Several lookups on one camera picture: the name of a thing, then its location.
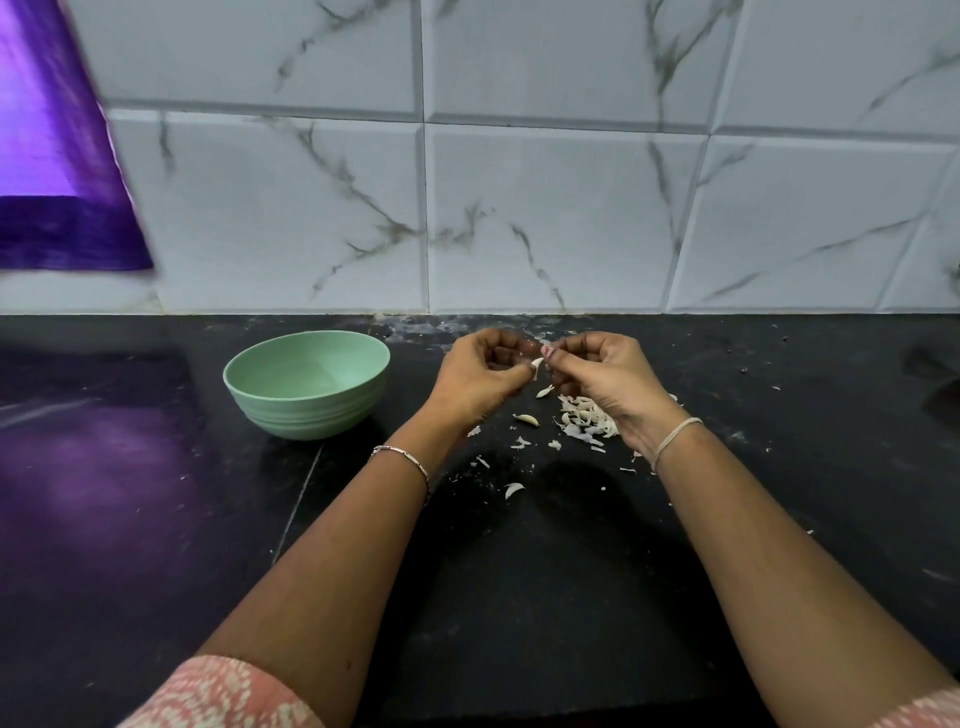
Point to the pink patterned sleeve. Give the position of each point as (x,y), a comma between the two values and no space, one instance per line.
(923,711)
(222,696)

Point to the pink patterned right sleeve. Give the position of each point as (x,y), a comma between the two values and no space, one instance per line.
(923,711)

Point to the white garlic bulb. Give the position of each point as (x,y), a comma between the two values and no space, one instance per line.
(537,360)

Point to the person's left forearm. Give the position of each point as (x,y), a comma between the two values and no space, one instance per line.
(315,585)

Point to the person's right hand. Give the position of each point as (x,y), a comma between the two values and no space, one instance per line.
(612,383)

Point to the small fallen garlic piece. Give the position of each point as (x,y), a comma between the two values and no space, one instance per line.
(513,489)

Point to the mint green bowl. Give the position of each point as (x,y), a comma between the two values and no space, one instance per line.
(306,383)

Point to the person's left hand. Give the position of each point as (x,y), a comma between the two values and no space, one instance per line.
(477,378)

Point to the pile of white garlic peels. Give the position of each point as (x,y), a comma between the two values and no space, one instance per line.
(588,420)

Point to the purple cloth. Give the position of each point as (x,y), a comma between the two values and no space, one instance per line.
(60,135)

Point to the pink patterned left sleeve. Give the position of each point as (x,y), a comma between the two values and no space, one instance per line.
(222,696)

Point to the person's right forearm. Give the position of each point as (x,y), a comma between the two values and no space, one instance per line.
(810,593)

